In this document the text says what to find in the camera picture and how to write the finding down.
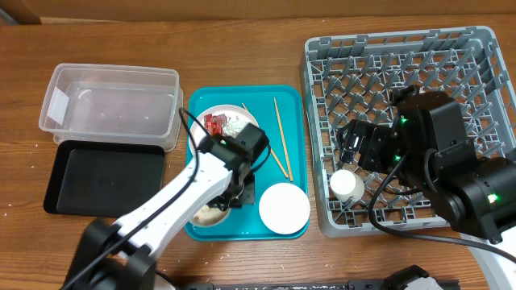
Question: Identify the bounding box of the grey bowl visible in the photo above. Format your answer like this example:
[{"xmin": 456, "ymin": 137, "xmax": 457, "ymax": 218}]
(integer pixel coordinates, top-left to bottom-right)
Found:
[{"xmin": 188, "ymin": 203, "xmax": 231, "ymax": 229}]

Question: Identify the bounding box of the white cup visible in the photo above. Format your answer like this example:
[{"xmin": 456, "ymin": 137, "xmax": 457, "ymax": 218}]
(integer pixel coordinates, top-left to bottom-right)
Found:
[{"xmin": 330, "ymin": 169, "xmax": 365, "ymax": 202}]

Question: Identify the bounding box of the foil ball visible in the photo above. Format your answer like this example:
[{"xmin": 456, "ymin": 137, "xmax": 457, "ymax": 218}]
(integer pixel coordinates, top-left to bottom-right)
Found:
[{"xmin": 223, "ymin": 116, "xmax": 249, "ymax": 138}]

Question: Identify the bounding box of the red wrapper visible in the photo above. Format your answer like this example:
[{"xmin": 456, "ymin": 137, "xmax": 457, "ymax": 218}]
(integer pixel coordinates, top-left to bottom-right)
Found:
[{"xmin": 204, "ymin": 114, "xmax": 227, "ymax": 135}]

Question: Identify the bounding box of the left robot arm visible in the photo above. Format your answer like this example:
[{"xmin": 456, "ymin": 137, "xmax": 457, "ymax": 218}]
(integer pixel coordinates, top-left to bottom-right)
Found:
[{"xmin": 63, "ymin": 123, "xmax": 269, "ymax": 289}]

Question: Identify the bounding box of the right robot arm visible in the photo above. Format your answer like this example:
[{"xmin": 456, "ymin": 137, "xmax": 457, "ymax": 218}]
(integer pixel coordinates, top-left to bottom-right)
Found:
[{"xmin": 337, "ymin": 85, "xmax": 515, "ymax": 289}]

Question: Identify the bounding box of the rice pile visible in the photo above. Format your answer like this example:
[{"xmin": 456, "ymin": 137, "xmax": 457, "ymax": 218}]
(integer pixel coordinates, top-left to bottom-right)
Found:
[{"xmin": 192, "ymin": 205, "xmax": 227, "ymax": 226}]

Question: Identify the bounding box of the small white plate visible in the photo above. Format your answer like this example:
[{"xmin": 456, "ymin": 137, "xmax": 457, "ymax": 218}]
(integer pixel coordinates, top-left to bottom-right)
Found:
[{"xmin": 259, "ymin": 183, "xmax": 310, "ymax": 235}]

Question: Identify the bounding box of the wooden chopstick right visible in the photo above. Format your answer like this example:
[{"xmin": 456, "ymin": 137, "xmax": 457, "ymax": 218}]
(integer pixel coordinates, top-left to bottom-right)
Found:
[{"xmin": 273, "ymin": 98, "xmax": 293, "ymax": 182}]

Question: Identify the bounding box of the large white plate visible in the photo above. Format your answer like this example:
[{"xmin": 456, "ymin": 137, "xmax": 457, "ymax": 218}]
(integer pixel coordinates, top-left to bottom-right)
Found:
[{"xmin": 190, "ymin": 105, "xmax": 259, "ymax": 145}]

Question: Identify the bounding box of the grey dish rack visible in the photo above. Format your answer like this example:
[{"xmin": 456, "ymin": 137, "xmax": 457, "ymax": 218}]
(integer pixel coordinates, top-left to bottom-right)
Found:
[{"xmin": 301, "ymin": 26, "xmax": 515, "ymax": 238}]

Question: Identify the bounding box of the teal plastic tray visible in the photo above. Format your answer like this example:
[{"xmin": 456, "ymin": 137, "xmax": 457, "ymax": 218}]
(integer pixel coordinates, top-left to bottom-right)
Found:
[{"xmin": 185, "ymin": 85, "xmax": 309, "ymax": 242}]

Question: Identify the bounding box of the black rectangular tray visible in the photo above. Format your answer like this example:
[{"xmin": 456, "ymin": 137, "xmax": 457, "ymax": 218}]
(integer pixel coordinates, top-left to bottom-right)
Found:
[{"xmin": 43, "ymin": 140, "xmax": 165, "ymax": 218}]

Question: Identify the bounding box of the clear plastic bin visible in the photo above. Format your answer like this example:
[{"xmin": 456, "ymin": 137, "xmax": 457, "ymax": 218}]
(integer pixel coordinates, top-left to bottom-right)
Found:
[{"xmin": 39, "ymin": 63, "xmax": 183, "ymax": 152}]

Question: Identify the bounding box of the black rail bottom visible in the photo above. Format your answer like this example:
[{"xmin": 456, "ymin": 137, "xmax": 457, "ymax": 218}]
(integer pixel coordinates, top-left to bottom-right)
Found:
[{"xmin": 179, "ymin": 265, "xmax": 461, "ymax": 290}]

